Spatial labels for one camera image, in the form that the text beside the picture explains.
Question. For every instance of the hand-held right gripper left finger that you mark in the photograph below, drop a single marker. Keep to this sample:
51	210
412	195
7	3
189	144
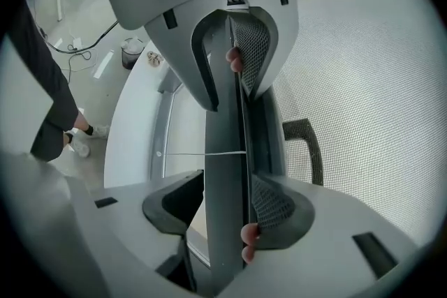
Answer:
174	52

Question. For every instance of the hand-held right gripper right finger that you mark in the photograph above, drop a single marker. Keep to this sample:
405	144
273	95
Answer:
314	254

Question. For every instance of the person's left hand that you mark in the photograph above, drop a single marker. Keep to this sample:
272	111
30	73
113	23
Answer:
234	59

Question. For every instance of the small brown beaded item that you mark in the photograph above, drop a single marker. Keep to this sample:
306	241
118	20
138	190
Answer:
154	58

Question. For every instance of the plastic cup with dark drink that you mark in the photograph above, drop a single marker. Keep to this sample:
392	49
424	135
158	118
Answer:
130	57

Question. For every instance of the white tape strip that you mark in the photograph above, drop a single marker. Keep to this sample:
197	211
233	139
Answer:
57	43
104	64
59	3

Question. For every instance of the white power adapter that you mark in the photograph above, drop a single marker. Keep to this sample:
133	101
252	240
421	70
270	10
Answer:
75	42

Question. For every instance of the white shoe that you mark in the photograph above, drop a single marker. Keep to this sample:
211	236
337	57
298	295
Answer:
82	148
102	131

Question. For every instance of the person's leg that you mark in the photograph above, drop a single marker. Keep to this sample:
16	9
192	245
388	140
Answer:
66	137
81	122

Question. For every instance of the person's black clothing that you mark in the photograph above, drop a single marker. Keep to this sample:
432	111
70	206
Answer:
45	87

